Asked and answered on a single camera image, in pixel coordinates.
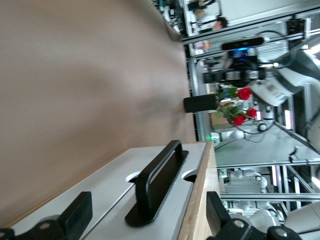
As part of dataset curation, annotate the brown table cloth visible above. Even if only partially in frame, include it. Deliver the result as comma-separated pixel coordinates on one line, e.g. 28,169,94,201
0,0,198,226

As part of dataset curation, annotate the red artificial rose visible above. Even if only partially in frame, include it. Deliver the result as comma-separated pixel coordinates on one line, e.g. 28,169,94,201
217,107,248,127
217,87,253,101
217,104,258,118

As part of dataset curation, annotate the light wooden drawer cabinet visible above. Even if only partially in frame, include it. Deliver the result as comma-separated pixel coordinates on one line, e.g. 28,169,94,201
0,141,221,240

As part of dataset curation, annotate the black cylindrical vase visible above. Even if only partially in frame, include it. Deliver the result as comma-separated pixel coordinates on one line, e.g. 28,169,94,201
183,94,219,114

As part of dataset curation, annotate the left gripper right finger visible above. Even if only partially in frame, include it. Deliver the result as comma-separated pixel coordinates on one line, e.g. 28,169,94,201
206,191,301,240

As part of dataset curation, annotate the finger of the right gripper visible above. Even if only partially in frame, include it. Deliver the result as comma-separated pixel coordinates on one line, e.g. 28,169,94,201
203,71,227,85
250,67,267,81

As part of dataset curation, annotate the brown cardboard box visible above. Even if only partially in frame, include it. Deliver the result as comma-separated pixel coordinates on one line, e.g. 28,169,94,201
209,101,237,132

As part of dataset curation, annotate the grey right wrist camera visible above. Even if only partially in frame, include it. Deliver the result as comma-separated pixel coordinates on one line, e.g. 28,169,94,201
221,36,267,51

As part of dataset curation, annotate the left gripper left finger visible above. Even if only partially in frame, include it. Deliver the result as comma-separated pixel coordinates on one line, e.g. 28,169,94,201
0,191,94,240

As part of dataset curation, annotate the person in white shirt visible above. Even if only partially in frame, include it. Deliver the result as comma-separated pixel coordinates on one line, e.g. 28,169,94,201
194,9,230,32

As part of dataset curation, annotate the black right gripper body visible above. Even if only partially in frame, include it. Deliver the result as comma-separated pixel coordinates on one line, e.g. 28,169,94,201
224,49,261,82

